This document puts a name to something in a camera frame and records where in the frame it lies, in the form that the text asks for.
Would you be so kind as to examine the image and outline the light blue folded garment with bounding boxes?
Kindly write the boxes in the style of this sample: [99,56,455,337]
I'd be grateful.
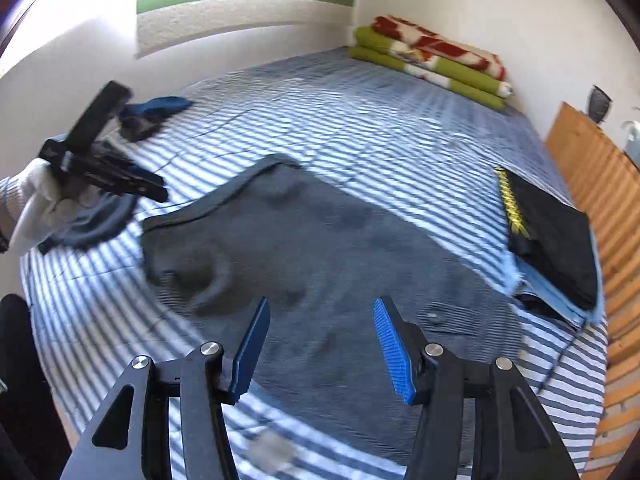
[589,222,608,322]

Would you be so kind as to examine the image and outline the wooden slatted bed rail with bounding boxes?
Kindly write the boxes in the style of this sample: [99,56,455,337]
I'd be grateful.
[544,101,640,480]

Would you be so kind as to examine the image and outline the person's dark clothing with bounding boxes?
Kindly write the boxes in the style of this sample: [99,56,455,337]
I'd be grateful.
[0,294,72,480]

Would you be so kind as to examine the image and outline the dark garment with drawstring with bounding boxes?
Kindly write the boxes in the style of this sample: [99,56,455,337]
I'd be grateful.
[515,292,585,392]

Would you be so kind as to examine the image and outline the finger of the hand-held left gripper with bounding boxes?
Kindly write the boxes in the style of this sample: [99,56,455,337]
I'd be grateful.
[66,80,134,152]
[122,160,169,204]

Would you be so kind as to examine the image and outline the grey garment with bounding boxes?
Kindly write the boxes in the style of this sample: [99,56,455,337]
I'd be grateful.
[37,154,528,361]

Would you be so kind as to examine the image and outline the grey square patch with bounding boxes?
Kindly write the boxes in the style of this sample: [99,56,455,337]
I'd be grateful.
[247,432,297,477]

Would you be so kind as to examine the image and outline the dark ceramic vase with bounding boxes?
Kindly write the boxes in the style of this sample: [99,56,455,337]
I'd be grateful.
[587,85,612,124]

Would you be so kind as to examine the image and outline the stack of folded clothes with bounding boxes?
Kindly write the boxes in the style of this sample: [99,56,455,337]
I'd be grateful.
[494,167,600,312]

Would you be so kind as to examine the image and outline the blue white striped quilt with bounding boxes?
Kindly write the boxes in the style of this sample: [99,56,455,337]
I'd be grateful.
[20,47,609,480]

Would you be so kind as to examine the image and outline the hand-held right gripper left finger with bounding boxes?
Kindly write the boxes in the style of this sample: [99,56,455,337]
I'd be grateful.
[60,296,272,480]

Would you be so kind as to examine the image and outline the red and cream folded blanket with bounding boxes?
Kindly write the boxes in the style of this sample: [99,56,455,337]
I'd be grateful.
[372,15,507,82]

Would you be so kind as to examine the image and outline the potted plant in white pot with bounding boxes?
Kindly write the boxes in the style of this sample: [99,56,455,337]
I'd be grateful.
[620,106,640,153]

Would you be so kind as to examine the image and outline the person's left hand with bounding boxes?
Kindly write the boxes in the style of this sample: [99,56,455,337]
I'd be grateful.
[10,157,101,254]

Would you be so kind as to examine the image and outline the person's left forearm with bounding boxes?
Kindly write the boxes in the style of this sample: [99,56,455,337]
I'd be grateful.
[0,175,23,257]

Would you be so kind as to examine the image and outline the blue and black garment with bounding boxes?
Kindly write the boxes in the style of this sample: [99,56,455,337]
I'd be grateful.
[117,96,195,142]

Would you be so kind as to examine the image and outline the green folded blanket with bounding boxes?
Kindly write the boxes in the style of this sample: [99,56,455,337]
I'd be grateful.
[350,26,514,112]

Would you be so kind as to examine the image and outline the folded blue jeans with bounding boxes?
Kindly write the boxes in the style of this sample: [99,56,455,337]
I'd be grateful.
[502,250,601,325]

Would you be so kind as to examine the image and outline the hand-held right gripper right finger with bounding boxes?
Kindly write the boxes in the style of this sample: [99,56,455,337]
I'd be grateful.
[373,296,573,480]

